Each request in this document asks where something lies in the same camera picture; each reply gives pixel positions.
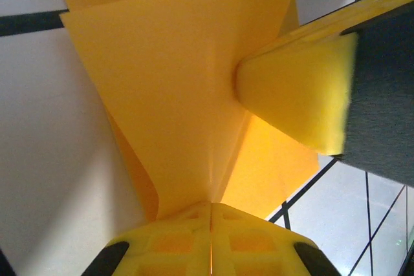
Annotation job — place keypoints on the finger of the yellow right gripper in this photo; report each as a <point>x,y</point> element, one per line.
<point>297,95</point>

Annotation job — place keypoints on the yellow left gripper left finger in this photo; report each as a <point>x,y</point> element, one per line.
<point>174,247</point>

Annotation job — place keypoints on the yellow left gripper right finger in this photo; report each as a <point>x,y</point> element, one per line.
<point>252,247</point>

